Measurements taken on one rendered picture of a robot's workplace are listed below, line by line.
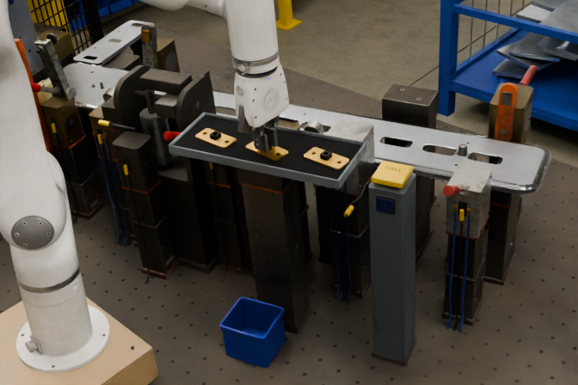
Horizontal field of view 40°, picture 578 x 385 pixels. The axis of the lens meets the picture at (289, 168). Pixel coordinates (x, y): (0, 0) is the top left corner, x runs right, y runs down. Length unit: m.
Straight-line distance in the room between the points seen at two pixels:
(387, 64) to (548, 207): 2.37
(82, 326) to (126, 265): 0.40
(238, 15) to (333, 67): 3.03
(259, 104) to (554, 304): 0.84
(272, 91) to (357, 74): 2.86
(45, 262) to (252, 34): 0.58
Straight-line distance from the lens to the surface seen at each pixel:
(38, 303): 1.64
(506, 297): 1.90
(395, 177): 1.46
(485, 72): 3.94
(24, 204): 1.45
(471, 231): 1.66
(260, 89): 1.45
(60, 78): 2.09
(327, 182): 1.45
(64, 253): 1.59
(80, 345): 1.73
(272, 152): 1.54
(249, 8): 1.37
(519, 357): 1.78
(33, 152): 1.44
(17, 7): 2.37
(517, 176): 1.76
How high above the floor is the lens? 1.99
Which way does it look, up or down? 34 degrees down
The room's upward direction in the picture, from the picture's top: 6 degrees counter-clockwise
